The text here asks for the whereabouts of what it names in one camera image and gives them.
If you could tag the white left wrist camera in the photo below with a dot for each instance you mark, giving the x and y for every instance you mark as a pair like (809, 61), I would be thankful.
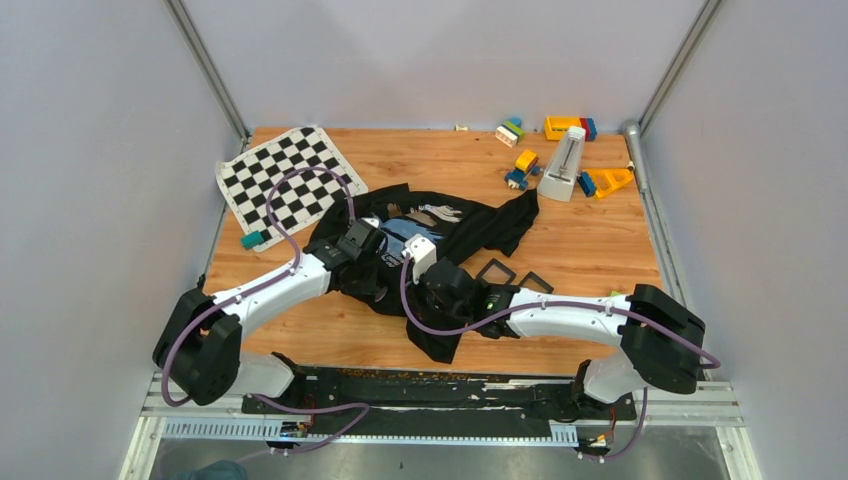
(374, 222)

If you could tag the yellow toy brick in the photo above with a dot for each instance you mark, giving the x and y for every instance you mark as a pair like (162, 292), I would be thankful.
(555, 127)

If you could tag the black printed t-shirt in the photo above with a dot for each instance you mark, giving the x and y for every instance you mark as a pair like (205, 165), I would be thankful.
(458, 227)

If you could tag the grey metal pipe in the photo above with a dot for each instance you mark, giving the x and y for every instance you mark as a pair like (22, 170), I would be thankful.
(632, 134)

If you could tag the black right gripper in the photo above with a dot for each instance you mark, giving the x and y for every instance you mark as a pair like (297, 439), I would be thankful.
(429, 312)

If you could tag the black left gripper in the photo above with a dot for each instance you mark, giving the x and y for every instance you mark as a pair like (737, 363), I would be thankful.
(375, 255)

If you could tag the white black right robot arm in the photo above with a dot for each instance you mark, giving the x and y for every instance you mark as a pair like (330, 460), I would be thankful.
(658, 342)

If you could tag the black display box right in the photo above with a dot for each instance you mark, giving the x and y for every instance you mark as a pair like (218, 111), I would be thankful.
(535, 282)

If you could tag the white green toy bricks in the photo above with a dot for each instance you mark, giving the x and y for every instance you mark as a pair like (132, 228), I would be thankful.
(510, 132)

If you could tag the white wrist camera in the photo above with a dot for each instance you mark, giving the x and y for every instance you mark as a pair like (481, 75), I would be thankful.
(422, 252)
(374, 222)

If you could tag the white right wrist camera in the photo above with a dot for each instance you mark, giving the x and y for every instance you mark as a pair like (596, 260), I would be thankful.
(422, 252)

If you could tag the white metronome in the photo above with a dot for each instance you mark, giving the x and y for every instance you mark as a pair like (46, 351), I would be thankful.
(559, 178)

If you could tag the black white checkerboard mat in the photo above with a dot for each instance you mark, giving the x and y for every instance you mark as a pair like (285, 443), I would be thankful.
(288, 182)

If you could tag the teal small block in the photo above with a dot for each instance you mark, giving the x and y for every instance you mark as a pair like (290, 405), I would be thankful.
(252, 240)

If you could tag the red blue toy brick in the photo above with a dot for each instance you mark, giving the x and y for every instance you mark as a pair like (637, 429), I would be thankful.
(588, 124)

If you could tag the orange triangular toy piece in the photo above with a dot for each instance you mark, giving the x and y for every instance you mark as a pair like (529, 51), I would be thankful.
(609, 181)

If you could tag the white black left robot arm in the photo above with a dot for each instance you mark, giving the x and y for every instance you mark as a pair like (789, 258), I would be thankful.
(200, 349)

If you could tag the yellow blue toy car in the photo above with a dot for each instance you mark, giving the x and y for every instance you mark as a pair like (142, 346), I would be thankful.
(525, 167)

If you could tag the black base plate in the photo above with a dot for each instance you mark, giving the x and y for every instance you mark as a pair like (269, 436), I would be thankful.
(445, 404)

